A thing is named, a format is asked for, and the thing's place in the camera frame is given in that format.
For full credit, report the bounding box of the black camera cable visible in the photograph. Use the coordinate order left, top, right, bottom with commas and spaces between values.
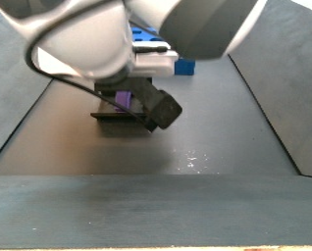
24, 0, 150, 126

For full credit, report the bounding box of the blue foam shape board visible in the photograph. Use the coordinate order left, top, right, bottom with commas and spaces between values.
132, 26, 196, 75

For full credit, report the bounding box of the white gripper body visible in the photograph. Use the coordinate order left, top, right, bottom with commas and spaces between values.
130, 46, 178, 77

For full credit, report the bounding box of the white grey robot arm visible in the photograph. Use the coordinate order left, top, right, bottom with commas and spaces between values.
0, 0, 268, 79

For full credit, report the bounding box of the purple double-square block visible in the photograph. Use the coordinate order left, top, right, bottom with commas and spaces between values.
116, 91, 133, 109

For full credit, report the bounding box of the black curved holder stand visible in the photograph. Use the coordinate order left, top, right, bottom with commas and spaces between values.
93, 77, 153, 121

